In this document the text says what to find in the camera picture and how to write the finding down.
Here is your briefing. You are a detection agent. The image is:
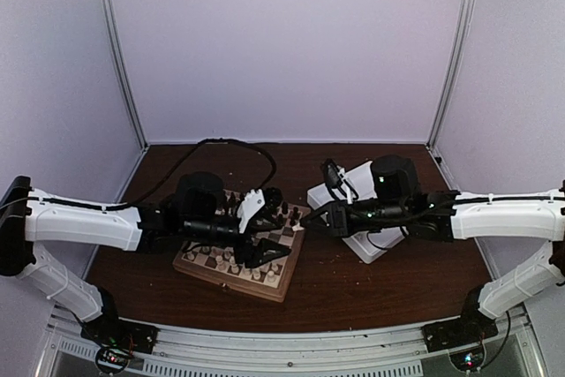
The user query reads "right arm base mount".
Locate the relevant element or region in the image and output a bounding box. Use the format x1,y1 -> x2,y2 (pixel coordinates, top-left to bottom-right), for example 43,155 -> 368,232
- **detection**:
421,286 -> 498,352

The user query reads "wooden chess board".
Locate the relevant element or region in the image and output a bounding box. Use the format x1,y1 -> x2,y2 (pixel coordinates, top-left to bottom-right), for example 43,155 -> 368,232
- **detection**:
173,200 -> 311,303

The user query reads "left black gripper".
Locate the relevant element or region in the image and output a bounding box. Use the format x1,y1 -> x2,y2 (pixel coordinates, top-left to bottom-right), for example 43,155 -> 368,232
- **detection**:
183,214 -> 291,268

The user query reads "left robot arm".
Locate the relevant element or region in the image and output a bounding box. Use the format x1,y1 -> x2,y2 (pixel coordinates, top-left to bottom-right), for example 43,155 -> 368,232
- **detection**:
1,172 -> 291,345

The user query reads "white plastic tray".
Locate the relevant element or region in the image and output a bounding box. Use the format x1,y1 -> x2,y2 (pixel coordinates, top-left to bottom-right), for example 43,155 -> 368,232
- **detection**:
306,161 -> 404,264

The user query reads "front aluminium rail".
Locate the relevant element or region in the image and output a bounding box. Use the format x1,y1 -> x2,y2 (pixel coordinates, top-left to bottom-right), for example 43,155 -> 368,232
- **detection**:
39,301 -> 539,377

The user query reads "right aluminium frame post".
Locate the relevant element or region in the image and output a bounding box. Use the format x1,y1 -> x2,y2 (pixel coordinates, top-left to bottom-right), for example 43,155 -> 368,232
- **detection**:
426,0 -> 476,151

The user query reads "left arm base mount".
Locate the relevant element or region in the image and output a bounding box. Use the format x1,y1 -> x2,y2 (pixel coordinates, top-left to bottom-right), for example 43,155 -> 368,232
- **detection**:
80,288 -> 159,354

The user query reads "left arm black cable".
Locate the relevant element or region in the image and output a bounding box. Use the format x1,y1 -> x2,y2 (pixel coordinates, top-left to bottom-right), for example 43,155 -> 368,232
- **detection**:
26,137 -> 278,215

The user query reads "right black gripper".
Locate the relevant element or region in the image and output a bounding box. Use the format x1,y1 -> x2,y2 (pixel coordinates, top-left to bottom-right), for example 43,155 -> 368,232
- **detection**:
299,199 -> 409,240

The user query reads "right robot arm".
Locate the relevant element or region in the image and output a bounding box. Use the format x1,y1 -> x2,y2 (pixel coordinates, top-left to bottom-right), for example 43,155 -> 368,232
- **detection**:
300,155 -> 564,343

